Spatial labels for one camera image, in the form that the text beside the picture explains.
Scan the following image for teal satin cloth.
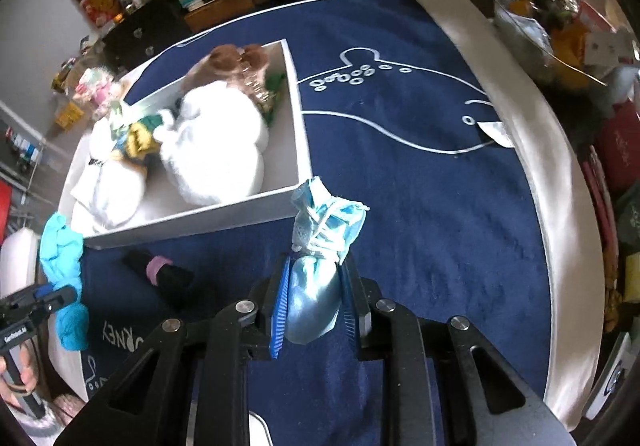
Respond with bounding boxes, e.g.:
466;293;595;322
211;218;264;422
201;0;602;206
39;212;89;352

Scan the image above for light blue satin pouch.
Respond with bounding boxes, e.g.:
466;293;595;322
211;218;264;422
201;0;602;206
285;176;369;345

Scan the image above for brown white dog plush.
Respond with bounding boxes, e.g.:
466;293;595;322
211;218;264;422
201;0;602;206
156;44;274;206

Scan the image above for green white sock plush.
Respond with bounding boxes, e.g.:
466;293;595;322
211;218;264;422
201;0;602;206
112;109;176;163

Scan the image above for white bear plush blue overalls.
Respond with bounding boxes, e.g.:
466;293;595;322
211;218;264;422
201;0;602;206
70;119;148;236

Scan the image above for person's left hand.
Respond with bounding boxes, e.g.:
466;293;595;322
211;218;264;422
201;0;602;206
0;342;42;409

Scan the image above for white sofa cushion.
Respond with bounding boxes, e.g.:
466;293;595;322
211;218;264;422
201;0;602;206
0;228;39;299

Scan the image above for black sock with pink band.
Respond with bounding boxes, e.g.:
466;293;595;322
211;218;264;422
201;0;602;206
122;249;194;296

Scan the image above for white cardboard box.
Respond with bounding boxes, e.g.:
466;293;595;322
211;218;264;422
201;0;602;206
58;40;312;249

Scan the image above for yellow plastic crates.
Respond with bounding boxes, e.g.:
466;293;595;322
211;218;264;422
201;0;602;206
51;71;85;132

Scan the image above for navy blue whale blanket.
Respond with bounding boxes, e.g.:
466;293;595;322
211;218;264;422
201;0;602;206
79;0;554;446

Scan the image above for glass dome with rose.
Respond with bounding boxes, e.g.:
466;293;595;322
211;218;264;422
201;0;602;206
72;66;125;121

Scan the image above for red gold festive box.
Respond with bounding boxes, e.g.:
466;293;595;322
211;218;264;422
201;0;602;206
80;0;122;28

